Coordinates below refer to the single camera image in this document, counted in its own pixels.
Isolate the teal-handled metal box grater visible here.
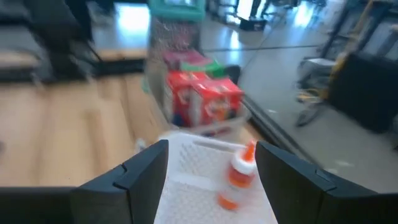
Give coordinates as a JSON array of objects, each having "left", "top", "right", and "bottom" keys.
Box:
[{"left": 146, "top": 0, "right": 208, "bottom": 94}]

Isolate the yellow hanging cable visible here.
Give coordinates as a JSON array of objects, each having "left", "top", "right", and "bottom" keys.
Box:
[{"left": 297, "top": 0, "right": 376, "bottom": 104}]

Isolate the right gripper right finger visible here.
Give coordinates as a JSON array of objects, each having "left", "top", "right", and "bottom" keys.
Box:
[{"left": 255, "top": 141, "right": 374, "bottom": 224}]

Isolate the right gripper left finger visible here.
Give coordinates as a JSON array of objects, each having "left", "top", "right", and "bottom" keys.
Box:
[{"left": 71, "top": 139, "right": 170, "bottom": 224}]

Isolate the green mini cereal box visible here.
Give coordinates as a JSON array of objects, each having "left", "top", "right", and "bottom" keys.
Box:
[{"left": 180, "top": 60, "right": 228, "bottom": 79}]

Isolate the white perforated plastic basket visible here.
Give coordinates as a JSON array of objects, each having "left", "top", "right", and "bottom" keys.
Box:
[{"left": 154, "top": 130, "right": 279, "bottom": 224}]

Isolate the red and white cereal box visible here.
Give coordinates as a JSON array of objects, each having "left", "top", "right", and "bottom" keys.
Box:
[{"left": 166, "top": 70, "right": 203, "bottom": 127}]

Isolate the pink mini cereal box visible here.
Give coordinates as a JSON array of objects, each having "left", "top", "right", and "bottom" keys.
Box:
[{"left": 163, "top": 49, "right": 212, "bottom": 73}]

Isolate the black computer case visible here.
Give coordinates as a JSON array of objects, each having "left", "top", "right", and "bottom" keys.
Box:
[{"left": 328, "top": 51, "right": 398, "bottom": 134}]

